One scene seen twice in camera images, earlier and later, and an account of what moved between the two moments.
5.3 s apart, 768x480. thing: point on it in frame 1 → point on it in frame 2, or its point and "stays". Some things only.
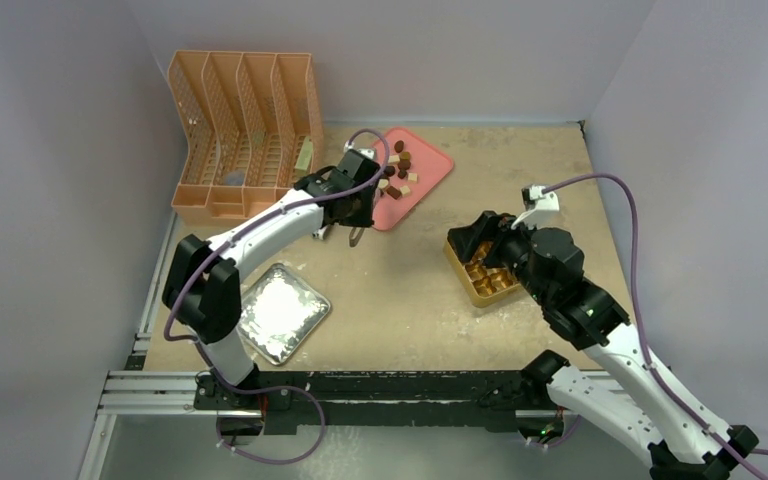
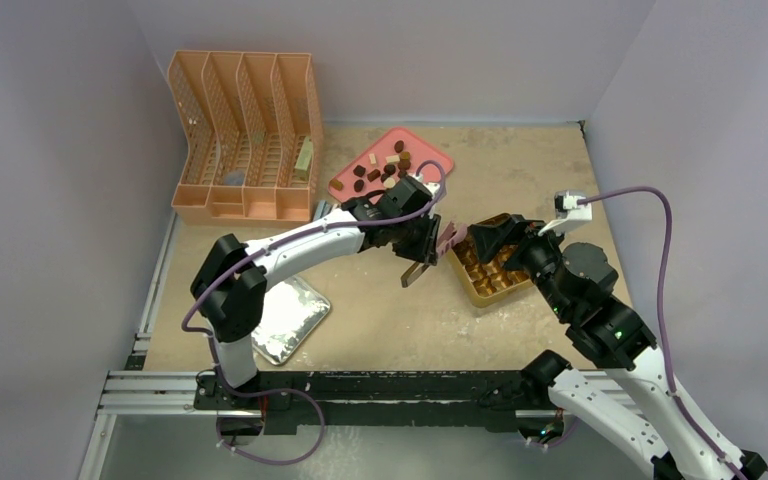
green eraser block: x=305 y=157 stays
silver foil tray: x=279 y=310 stays
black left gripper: x=364 y=219 → x=424 y=252
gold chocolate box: x=487 y=284 stays
